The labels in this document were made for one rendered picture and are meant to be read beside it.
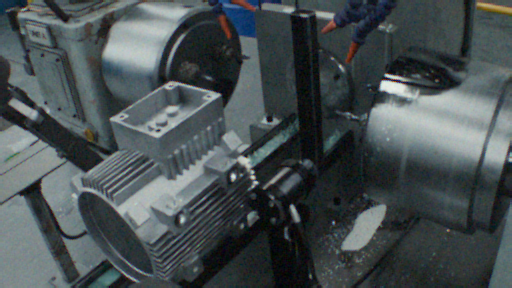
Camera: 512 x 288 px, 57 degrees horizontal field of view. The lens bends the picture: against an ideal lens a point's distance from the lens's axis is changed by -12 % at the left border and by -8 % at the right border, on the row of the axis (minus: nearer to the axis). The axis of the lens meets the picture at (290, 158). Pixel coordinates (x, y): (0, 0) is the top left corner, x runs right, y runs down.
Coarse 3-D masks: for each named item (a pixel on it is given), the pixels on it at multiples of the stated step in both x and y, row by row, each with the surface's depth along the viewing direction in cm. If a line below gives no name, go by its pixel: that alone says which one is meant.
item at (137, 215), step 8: (224, 136) 70; (232, 136) 71; (224, 144) 71; (232, 144) 71; (240, 144) 71; (232, 152) 71; (80, 176) 65; (72, 184) 65; (80, 184) 65; (128, 208) 59; (136, 208) 59; (144, 208) 60; (128, 216) 59; (136, 216) 59; (144, 216) 60; (136, 224) 59; (96, 248) 73; (104, 256) 72
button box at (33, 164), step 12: (36, 144) 75; (24, 156) 73; (36, 156) 74; (48, 156) 76; (0, 168) 70; (12, 168) 72; (24, 168) 73; (36, 168) 74; (48, 168) 75; (0, 180) 70; (12, 180) 71; (24, 180) 72; (36, 180) 74; (0, 192) 70; (12, 192) 71; (0, 204) 70
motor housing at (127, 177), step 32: (128, 160) 65; (96, 192) 62; (128, 192) 61; (160, 192) 64; (192, 192) 65; (224, 192) 70; (96, 224) 72; (128, 224) 76; (160, 224) 62; (192, 224) 65; (224, 224) 71; (128, 256) 73; (160, 256) 62
